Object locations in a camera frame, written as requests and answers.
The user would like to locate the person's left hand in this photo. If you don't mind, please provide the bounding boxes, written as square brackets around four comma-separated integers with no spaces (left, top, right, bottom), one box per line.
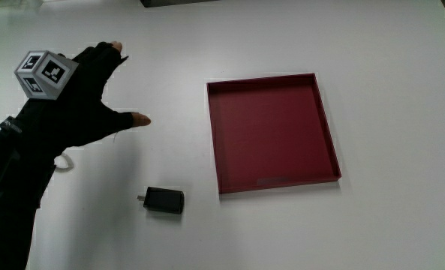
[0,40,152,152]

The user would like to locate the black charger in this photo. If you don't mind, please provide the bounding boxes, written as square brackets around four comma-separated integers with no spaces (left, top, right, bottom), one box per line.
[137,186,185,215]

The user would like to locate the person's left forearm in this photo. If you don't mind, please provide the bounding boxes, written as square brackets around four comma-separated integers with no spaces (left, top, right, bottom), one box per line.
[0,126,59,270]

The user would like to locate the white desk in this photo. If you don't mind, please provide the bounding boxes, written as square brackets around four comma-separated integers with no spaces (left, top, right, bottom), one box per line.
[0,0,445,270]

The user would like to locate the dark grey flat object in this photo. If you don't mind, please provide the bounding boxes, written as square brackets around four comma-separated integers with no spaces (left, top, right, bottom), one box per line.
[139,0,220,8]

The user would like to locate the red square tray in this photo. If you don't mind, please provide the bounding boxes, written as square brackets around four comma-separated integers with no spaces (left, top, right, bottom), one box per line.
[206,72,342,195]

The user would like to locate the white cable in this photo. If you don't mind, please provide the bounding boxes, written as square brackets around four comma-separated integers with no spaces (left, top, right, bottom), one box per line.
[53,151,75,173]

